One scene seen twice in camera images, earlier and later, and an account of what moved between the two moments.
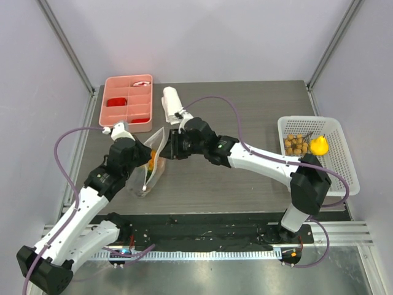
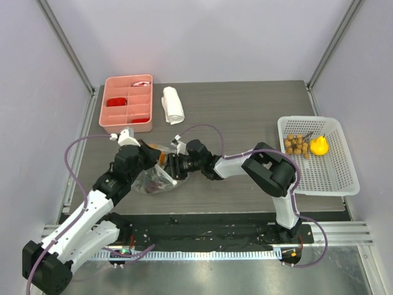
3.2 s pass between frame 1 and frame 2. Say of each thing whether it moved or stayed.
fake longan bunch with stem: stayed
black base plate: stayed
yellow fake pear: stayed
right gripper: moved
